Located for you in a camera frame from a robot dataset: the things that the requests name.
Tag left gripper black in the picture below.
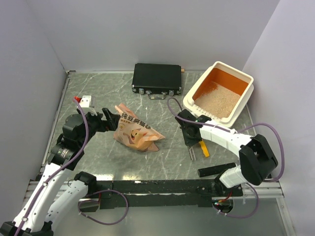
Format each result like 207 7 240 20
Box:
78 107 120 147

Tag yellow plastic litter scoop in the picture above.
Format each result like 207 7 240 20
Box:
199 140 210 158

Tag pink cat litter bag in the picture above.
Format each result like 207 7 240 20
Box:
114 103 165 152

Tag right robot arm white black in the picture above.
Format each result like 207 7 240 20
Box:
175 109 278 196

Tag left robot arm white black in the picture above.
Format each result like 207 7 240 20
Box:
0 108 120 236

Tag clean litter granules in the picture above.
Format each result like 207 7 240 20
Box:
195 84 241 118

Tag cream orange litter box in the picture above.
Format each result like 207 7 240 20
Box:
183 61 254 128

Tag black speckled microphone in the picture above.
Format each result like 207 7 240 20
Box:
197 163 237 177

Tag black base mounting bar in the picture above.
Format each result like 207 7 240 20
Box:
87 179 243 209

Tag black carrying case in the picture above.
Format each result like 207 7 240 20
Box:
131 63 182 100

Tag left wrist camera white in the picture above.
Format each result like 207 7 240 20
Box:
74 95 97 116

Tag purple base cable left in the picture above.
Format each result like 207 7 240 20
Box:
77 190 128 225

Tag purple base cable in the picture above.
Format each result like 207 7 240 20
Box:
77 190 128 225
213 181 260 219

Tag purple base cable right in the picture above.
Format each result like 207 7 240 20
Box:
213 181 260 219

